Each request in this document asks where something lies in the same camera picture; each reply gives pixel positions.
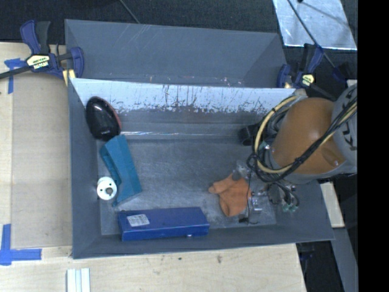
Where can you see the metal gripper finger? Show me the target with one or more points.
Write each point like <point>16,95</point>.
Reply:
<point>256,207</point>
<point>242,169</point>

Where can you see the orange soft toy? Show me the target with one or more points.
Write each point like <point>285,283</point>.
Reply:
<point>232,195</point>

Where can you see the grey metal bin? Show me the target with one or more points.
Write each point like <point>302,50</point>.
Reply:
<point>182,163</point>

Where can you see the blue flat box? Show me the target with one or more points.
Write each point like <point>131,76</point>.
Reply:
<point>164,223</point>

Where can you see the teal plastic dustpan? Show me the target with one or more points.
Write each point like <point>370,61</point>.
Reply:
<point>121,166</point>

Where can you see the white round spool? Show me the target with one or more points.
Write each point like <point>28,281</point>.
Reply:
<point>106,188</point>

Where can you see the black oval brush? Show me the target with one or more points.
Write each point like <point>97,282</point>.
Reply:
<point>101,119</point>

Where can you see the pale wood flat board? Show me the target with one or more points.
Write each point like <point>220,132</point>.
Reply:
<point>41,163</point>

